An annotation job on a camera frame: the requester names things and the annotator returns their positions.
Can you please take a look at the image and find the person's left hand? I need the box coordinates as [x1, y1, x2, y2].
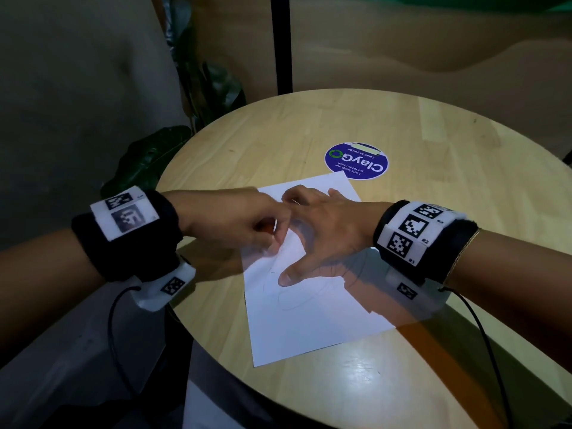
[163, 186, 294, 255]

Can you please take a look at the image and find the person's right hand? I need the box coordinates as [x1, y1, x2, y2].
[278, 185, 394, 287]

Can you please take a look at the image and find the white paper sheet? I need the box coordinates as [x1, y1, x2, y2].
[241, 170, 396, 368]

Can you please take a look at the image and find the person's left forearm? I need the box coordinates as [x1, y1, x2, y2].
[0, 227, 106, 353]

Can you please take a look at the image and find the person's right forearm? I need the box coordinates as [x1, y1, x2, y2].
[444, 229, 572, 371]

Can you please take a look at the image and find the round wooden table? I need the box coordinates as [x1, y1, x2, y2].
[156, 88, 572, 429]

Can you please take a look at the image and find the round blue sticker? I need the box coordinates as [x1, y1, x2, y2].
[324, 141, 390, 181]

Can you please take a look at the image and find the dark green leafy plant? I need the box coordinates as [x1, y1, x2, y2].
[100, 0, 247, 200]

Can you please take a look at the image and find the black left wristband with markers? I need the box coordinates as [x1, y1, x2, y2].
[71, 186, 184, 283]

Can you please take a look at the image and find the black wristband with markers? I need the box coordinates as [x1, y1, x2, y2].
[373, 200, 480, 285]
[71, 186, 184, 283]

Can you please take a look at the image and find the black right wristband with markers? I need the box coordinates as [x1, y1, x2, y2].
[373, 200, 480, 285]

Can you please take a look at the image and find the black vertical pole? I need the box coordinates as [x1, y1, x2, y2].
[270, 0, 294, 95]

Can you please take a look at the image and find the wooden panel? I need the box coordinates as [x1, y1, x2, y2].
[150, 0, 572, 157]

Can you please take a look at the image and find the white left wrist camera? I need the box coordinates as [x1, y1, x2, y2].
[129, 261, 197, 312]

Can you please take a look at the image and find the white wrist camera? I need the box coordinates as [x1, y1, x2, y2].
[385, 268, 450, 311]
[129, 261, 197, 312]

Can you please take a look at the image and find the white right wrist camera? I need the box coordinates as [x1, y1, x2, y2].
[385, 268, 450, 311]

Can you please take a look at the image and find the thin gold bracelet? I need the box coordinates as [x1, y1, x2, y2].
[444, 228, 481, 282]

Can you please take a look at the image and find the black left camera cable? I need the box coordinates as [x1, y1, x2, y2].
[107, 285, 142, 398]

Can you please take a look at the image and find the black camera cable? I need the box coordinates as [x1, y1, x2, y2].
[440, 286, 515, 429]
[107, 285, 142, 398]

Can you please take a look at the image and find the black right camera cable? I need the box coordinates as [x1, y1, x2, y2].
[440, 286, 515, 429]

